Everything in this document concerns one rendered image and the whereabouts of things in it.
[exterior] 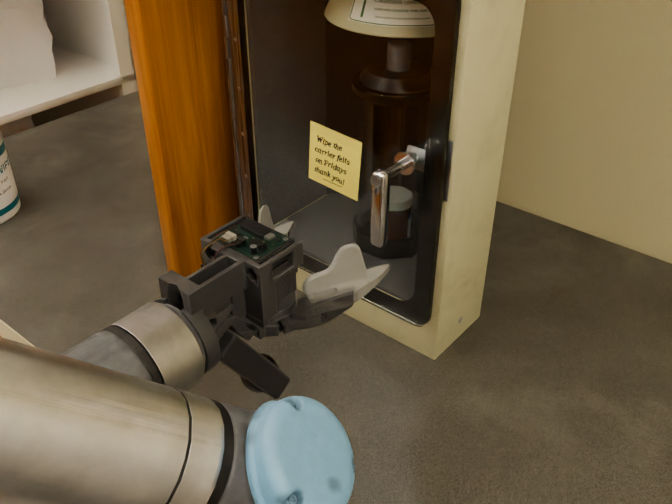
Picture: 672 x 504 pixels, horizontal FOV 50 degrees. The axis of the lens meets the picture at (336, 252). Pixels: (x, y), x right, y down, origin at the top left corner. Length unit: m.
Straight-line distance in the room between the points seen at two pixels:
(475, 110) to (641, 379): 0.39
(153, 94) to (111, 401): 0.59
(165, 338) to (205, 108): 0.48
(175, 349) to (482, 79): 0.40
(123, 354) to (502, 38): 0.47
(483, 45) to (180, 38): 0.38
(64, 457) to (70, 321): 0.65
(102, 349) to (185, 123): 0.47
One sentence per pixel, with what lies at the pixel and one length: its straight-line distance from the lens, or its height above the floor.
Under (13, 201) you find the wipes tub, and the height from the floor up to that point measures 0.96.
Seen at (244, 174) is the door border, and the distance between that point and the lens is 0.96.
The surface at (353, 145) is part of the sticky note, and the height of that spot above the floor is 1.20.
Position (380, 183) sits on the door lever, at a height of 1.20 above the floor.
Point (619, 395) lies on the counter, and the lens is 0.91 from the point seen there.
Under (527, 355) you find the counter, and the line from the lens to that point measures 0.93.
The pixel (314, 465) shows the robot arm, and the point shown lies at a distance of 0.42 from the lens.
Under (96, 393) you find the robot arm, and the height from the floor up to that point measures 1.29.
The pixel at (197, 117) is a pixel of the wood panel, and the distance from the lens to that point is 0.96.
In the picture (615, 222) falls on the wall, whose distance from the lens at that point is 1.20.
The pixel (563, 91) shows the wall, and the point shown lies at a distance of 1.16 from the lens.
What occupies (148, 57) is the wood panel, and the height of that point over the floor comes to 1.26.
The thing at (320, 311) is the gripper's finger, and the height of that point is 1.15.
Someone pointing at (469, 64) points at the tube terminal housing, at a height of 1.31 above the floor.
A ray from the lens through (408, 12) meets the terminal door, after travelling 0.71.
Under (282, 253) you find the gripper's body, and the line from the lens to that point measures 0.59.
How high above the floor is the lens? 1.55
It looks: 34 degrees down
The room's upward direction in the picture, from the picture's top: straight up
